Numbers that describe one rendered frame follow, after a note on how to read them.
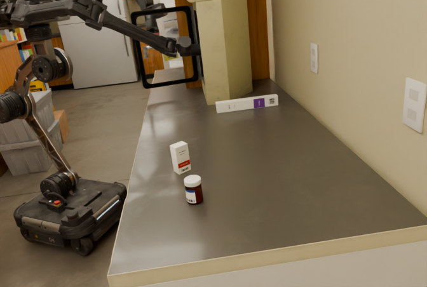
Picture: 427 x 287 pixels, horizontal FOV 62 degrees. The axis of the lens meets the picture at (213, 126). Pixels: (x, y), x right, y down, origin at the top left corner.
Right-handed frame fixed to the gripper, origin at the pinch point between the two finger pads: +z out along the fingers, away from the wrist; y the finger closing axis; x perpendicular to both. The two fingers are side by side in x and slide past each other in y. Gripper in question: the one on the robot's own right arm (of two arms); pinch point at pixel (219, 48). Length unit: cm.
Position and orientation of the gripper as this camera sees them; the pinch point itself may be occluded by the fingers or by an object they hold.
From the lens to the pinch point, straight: 180.7
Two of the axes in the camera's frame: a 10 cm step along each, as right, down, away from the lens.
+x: 0.4, 9.4, 3.4
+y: -1.4, -3.3, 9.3
